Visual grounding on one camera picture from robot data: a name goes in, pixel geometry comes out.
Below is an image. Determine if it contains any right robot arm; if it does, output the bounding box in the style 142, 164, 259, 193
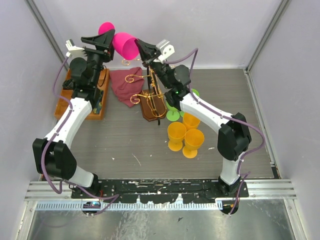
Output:
134, 39, 252, 197

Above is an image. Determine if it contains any orange wine glass front left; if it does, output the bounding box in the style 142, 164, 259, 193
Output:
167, 121, 187, 152

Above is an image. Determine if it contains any green wine glass left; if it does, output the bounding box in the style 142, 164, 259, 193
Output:
166, 102, 180, 122

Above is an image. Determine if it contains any pink wine glass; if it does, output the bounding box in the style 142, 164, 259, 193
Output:
98, 22, 140, 60

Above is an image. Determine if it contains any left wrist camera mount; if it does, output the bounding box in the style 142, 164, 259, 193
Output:
65, 39, 87, 58

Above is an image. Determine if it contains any gold wire wine glass rack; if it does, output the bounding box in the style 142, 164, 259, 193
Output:
125, 67, 167, 126

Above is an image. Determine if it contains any aluminium frame rail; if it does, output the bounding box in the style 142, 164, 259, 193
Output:
25, 179, 297, 214

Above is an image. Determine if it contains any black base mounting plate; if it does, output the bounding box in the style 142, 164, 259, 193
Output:
71, 178, 249, 205

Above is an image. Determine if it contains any orange wine glass front right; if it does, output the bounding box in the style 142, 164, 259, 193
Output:
182, 129, 205, 159

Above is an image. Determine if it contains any blue floral fabric pouch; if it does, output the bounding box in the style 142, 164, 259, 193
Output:
92, 90, 104, 115

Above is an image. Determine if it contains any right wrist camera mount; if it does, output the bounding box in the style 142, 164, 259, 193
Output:
155, 39, 175, 63

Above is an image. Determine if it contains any green wine glass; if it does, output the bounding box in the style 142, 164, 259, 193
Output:
179, 88, 201, 117
166, 102, 180, 122

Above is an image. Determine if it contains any green wine glass right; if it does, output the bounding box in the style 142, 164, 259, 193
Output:
179, 88, 201, 117

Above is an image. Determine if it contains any orange wine glass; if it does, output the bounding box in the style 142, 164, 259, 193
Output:
167, 121, 187, 152
182, 129, 205, 159
182, 112, 201, 131

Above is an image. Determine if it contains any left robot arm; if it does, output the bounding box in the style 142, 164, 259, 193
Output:
32, 29, 115, 198

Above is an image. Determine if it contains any orange wine glass back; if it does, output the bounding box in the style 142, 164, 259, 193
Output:
182, 112, 201, 131

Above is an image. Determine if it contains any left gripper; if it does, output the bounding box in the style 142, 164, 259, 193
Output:
81, 29, 118, 87

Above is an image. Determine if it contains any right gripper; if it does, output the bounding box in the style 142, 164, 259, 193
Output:
133, 39, 172, 90

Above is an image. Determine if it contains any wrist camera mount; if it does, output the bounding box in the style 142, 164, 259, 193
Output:
155, 39, 175, 63
65, 39, 87, 58

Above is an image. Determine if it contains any red cloth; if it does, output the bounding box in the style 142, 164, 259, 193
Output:
109, 67, 145, 108

